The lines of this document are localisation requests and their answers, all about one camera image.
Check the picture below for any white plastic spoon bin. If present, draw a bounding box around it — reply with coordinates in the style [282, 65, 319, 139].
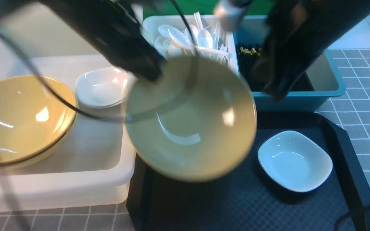
[142, 15, 239, 75]

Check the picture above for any black plastic serving tray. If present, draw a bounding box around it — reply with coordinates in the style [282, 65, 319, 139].
[126, 112, 370, 231]

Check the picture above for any stacked yellow bowl bottom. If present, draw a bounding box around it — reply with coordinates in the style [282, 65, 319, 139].
[0, 101, 76, 168]

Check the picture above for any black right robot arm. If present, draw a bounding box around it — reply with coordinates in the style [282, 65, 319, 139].
[252, 0, 370, 100]

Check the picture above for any stacked yellow bowl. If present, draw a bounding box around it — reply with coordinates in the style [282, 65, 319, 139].
[0, 75, 77, 167]
[0, 101, 76, 168]

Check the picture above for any blue plastic chopstick bin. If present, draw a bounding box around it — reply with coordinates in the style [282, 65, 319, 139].
[233, 16, 346, 112]

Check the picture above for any black cable left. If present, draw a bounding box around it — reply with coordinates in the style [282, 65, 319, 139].
[0, 0, 201, 124]

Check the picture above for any stacked yellow bowl top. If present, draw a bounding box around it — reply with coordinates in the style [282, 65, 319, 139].
[0, 75, 77, 167]

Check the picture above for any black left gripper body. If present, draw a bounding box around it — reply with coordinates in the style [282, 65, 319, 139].
[101, 29, 167, 81]

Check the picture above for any pile of white spoons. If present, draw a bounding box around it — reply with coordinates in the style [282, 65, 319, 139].
[146, 12, 231, 64]

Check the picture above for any grey checked tablecloth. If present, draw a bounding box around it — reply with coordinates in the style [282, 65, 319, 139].
[0, 48, 370, 231]

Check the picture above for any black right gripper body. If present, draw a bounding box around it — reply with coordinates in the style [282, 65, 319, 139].
[252, 19, 320, 100]

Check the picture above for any white ceramic soup spoon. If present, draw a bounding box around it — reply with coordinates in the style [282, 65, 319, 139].
[168, 27, 230, 60]

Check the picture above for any white square sauce dish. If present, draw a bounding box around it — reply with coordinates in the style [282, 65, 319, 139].
[258, 131, 333, 193]

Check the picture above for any yellow-green noodle bowl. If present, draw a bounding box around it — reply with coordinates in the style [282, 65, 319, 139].
[125, 56, 257, 182]

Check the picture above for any white sauce dish in tub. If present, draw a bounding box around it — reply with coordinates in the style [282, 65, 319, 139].
[76, 67, 136, 109]

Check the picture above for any large white plastic tub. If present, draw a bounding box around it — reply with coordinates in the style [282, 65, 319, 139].
[0, 0, 135, 212]

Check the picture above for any pile of black chopsticks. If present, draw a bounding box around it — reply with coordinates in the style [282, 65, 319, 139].
[236, 43, 314, 92]

